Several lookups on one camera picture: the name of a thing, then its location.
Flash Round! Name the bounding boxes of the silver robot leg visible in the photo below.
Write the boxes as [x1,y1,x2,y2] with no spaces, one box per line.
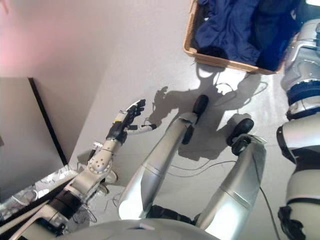
[116,111,199,221]
[194,133,267,233]

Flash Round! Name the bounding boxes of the tan woven laundry basket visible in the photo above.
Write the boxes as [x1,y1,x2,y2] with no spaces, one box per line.
[182,0,286,76]

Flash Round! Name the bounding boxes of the grey board with black edge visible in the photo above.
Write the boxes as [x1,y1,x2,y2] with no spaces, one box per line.
[0,76,70,201]

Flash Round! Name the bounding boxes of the silver left robot leg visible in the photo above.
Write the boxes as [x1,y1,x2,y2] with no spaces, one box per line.
[116,111,199,221]

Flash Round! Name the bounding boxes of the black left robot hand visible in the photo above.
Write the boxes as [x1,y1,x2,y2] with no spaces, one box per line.
[105,98,158,146]

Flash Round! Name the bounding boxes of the grey robot torso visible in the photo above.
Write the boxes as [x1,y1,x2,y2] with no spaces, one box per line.
[81,204,241,240]

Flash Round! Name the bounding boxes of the silver right robot leg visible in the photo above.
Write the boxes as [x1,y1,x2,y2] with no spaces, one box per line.
[194,133,267,233]

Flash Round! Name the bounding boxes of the blue clothes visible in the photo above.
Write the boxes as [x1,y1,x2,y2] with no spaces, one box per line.
[194,0,302,73]

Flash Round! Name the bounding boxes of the grey patterned mat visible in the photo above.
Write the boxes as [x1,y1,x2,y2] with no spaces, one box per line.
[0,168,79,222]

